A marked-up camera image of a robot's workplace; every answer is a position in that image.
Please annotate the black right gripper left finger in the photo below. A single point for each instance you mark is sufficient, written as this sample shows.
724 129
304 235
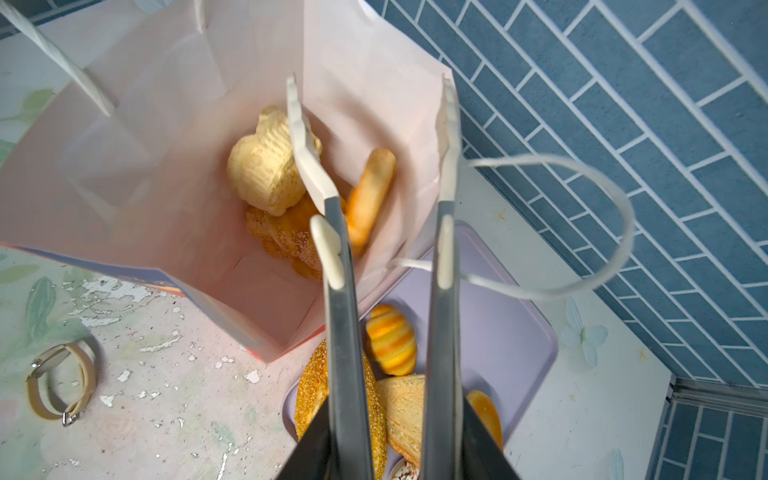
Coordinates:
313 457

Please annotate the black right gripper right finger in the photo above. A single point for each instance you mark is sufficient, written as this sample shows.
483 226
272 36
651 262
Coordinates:
481 458

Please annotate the yellow striped bread roll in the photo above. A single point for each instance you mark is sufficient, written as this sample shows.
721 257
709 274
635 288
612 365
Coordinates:
392 340

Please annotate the large braided bread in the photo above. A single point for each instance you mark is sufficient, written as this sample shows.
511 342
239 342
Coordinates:
288 236

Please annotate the bagel ring bread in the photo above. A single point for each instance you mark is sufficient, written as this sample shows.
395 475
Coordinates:
367 198

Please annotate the small shell shaped bread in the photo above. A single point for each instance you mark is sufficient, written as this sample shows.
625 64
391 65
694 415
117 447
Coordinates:
261 168

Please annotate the red paper gift bag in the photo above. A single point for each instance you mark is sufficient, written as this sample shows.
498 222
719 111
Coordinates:
124 172

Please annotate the large seeded oval bread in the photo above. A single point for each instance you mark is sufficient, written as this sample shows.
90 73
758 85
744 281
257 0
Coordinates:
313 390

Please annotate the flat tan bread slice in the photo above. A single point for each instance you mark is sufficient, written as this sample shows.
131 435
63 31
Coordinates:
403 400

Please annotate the small orange bun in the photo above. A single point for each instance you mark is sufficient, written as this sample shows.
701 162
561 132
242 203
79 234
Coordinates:
488 415

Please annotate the chocolate sprinkled donut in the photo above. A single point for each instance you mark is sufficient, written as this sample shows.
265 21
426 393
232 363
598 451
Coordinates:
404 470

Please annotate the purple plastic tray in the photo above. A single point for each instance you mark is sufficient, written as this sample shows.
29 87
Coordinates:
507 346

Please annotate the white fabric butterfly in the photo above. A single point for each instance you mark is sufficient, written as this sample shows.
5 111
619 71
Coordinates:
588 338

